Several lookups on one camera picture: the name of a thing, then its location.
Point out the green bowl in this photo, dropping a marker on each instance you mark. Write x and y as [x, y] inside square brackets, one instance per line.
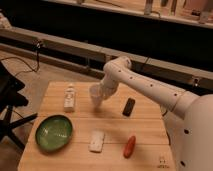
[53, 133]

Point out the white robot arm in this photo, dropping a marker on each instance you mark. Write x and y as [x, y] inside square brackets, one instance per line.
[196, 111]

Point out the black office chair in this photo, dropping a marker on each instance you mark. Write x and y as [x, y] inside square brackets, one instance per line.
[10, 98]

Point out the black rectangular block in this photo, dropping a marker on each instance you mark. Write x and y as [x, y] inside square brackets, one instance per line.
[128, 107]

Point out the white sponge block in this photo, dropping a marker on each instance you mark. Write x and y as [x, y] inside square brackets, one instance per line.
[97, 141]

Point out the white tube bottle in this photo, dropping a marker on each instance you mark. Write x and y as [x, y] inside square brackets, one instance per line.
[69, 99]

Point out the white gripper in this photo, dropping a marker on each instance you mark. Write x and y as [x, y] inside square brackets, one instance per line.
[108, 87]

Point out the wooden table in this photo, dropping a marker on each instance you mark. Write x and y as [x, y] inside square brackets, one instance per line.
[151, 152]

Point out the orange carrot toy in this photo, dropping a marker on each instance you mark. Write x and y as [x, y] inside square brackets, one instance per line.
[129, 147]

